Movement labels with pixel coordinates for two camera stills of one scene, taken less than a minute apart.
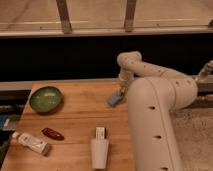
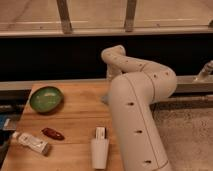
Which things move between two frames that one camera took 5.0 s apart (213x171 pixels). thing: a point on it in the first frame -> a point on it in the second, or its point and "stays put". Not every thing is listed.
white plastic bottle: x=32 y=142 stays put
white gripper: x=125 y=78 -> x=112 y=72
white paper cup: x=99 y=152 stays put
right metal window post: x=130 y=15 stays put
